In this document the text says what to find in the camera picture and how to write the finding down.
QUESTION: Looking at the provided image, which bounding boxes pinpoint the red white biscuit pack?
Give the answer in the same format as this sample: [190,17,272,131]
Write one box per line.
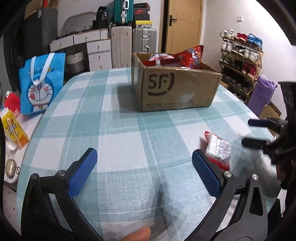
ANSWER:
[201,131,231,171]

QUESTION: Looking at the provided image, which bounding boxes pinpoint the orange red chips bag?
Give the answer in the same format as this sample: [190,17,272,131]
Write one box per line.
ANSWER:
[173,45,204,69]

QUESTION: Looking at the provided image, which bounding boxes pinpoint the red white snack bag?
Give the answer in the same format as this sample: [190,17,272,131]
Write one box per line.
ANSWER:
[142,53,180,67]

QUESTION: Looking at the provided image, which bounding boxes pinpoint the person's right hand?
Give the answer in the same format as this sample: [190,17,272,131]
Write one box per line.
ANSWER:
[276,162,288,190]

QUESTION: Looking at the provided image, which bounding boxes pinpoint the person's left hand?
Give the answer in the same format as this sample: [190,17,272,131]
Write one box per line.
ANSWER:
[120,227,151,241]

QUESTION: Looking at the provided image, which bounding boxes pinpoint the purple bag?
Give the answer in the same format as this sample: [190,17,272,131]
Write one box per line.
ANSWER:
[247,75,278,116]

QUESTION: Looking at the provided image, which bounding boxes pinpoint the wooden shoe rack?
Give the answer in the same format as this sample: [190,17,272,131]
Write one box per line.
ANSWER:
[219,37,264,104]

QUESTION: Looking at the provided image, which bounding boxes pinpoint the yellow drink carton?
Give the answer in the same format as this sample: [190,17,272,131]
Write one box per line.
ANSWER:
[1,108,29,148]

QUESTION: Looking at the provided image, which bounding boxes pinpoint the teal checked tablecloth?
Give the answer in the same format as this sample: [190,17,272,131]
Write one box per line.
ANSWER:
[16,68,280,240]

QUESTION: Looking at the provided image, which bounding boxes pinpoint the SF cardboard box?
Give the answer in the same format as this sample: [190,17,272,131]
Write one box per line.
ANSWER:
[132,53,222,112]

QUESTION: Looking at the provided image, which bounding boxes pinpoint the red pouch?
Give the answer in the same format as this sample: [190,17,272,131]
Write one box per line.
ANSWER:
[3,91,21,117]

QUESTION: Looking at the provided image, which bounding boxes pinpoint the blue Doraemon gift bag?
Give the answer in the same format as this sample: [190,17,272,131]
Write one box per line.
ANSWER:
[19,52,66,114]

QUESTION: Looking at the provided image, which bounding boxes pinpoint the wooden door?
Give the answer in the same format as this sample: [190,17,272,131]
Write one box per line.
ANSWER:
[158,0,205,54]

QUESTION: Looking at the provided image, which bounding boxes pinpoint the woven laundry basket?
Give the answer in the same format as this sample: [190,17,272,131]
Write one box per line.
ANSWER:
[66,51,85,74]

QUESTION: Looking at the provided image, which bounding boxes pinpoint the silver suitcase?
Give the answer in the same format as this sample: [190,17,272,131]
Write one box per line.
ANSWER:
[132,28,157,54]

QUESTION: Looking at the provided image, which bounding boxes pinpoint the beige suitcase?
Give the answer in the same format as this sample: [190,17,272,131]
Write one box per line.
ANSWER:
[110,26,132,68]

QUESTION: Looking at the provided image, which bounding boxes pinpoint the white drawer desk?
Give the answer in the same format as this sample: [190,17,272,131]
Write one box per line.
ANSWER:
[50,28,112,71]

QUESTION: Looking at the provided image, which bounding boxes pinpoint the stacked shoe boxes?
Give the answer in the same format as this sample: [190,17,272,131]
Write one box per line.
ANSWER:
[132,3,152,28]

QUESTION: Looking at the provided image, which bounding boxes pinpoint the black refrigerator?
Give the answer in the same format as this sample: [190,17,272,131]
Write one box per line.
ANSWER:
[3,8,58,91]

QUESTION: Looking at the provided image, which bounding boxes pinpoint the teal suitcase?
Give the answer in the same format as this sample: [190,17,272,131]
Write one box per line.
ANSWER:
[114,0,134,24]

